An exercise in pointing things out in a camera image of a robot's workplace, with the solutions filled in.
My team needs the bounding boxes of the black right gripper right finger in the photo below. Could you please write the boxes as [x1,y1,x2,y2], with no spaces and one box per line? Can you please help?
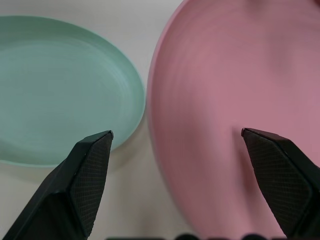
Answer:
[240,127,320,240]

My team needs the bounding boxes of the green plastic plate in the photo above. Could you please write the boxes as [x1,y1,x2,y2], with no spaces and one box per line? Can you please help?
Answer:
[0,15,147,168]

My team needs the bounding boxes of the pink plastic plate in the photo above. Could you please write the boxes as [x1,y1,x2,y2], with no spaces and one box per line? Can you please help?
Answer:
[146,0,320,240]

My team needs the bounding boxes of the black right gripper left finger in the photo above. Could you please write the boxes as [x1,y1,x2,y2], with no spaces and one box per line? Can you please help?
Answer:
[0,130,115,240]

